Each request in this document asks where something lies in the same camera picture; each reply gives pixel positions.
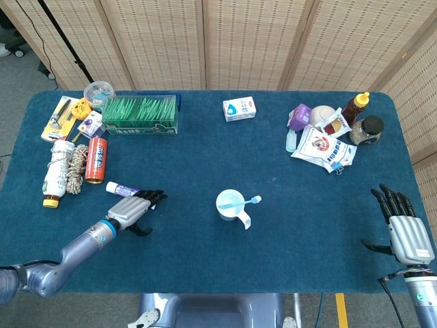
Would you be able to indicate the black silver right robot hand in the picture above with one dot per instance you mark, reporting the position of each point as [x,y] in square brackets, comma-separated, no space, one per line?
[409,239]

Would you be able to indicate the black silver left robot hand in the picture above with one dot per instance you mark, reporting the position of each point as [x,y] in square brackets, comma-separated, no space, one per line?
[131,210]

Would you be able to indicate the purple white toothpaste tube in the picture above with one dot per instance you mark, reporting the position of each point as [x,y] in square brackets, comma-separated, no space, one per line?
[117,188]

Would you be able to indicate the light blue toothbrush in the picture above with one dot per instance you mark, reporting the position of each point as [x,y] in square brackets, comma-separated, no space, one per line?
[246,201]

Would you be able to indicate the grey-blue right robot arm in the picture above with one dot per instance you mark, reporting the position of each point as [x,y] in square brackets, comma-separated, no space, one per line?
[425,300]

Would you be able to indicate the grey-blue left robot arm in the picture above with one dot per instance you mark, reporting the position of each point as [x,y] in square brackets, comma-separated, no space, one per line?
[78,251]

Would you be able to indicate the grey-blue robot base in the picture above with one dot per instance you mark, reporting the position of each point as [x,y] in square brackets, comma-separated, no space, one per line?
[211,311]

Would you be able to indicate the red drink can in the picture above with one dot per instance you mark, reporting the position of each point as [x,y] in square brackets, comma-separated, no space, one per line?
[96,159]

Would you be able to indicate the white bottle with yellow cap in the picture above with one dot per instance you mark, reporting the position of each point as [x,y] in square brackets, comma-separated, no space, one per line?
[56,174]

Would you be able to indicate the blue table cloth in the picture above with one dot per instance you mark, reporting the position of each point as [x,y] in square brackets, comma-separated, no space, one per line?
[205,160]

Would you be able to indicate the purple white small carton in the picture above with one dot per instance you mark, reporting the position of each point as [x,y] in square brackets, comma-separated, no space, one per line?
[92,123]

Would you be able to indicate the green tea bag box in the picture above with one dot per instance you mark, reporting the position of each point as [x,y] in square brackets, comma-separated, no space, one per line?
[140,112]

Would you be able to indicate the blue binder clip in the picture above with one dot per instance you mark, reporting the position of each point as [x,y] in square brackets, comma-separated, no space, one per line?
[338,167]

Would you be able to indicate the razor in yellow card pack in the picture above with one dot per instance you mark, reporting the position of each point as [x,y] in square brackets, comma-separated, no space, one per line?
[58,119]

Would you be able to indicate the glass jar with black lid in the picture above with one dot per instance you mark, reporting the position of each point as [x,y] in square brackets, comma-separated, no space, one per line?
[368,130]

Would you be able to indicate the clear round plastic container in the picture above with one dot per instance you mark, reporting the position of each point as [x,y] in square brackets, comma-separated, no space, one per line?
[99,94]

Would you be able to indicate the white bag with blue print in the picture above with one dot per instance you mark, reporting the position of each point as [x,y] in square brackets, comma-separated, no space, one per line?
[321,147]

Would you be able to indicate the red white snack bag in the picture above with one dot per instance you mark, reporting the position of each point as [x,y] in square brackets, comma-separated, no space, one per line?
[336,126]

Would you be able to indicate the brown bottle with yellow cap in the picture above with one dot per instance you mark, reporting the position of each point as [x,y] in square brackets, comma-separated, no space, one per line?
[353,109]

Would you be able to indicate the white blue milk carton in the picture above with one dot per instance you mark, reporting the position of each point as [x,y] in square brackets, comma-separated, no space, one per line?
[239,109]

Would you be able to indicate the white round bowl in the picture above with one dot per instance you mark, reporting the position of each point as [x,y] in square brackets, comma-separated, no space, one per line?
[321,114]

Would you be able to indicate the purple tissue pack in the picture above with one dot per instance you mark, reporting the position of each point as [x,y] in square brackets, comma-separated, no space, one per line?
[300,116]

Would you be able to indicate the black tripod stand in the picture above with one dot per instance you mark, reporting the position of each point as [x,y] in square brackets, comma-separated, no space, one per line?
[65,42]

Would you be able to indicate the black office chair base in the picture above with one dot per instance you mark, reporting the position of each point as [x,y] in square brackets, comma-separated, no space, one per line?
[13,37]

